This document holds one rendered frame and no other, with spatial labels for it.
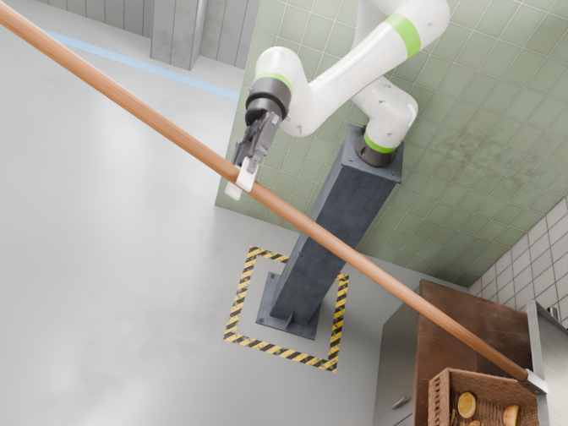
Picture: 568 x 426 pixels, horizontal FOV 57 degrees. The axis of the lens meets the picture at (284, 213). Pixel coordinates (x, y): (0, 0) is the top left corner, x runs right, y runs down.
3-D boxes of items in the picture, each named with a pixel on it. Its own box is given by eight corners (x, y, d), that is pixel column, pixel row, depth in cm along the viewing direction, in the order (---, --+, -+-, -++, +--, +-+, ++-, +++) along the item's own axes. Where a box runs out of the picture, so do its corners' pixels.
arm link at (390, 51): (371, 19, 135) (400, 27, 127) (383, 57, 143) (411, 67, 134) (261, 102, 129) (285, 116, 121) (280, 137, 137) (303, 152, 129)
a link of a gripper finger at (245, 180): (256, 166, 102) (259, 164, 101) (248, 193, 97) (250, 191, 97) (244, 157, 100) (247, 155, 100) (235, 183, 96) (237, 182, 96)
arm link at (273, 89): (239, 90, 117) (264, 66, 111) (280, 121, 122) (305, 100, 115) (232, 107, 113) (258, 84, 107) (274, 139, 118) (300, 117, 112)
